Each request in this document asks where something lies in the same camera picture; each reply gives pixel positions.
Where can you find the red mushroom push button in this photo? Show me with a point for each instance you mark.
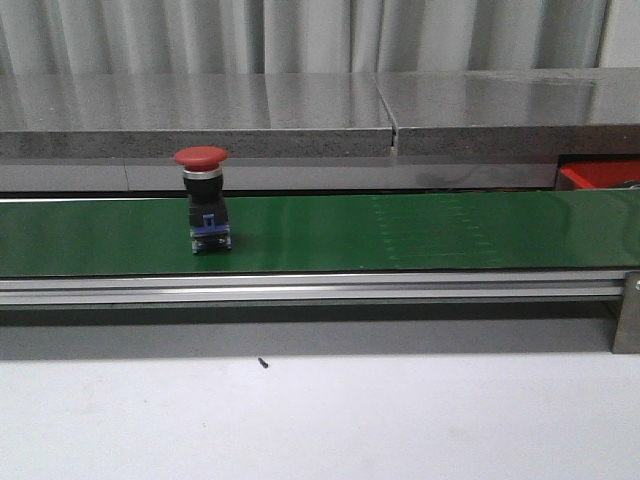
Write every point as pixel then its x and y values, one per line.
pixel 203 180

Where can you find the green conveyor belt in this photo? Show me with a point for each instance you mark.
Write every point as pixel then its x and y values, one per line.
pixel 450 231

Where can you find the red plastic bin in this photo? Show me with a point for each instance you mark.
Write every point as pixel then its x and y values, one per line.
pixel 608 174

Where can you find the grey stone counter slab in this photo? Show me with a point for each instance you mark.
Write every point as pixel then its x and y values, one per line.
pixel 155 115

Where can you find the white pleated curtain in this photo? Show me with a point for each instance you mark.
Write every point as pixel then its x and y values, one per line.
pixel 80 37

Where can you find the aluminium conveyor frame rail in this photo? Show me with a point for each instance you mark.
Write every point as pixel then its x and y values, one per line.
pixel 465 286

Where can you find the steel conveyor support bracket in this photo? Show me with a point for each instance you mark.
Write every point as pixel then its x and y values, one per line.
pixel 627 335

